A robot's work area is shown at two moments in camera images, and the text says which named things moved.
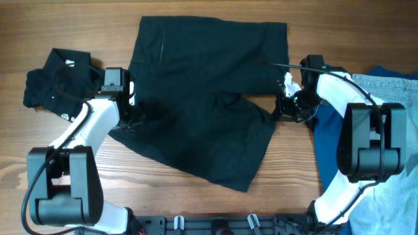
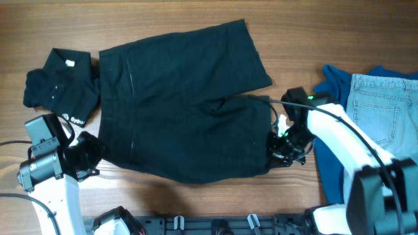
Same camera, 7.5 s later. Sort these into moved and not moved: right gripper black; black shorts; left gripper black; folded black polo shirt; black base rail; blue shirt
Moved: left gripper black; right gripper black; black shorts
Not moved: blue shirt; folded black polo shirt; black base rail
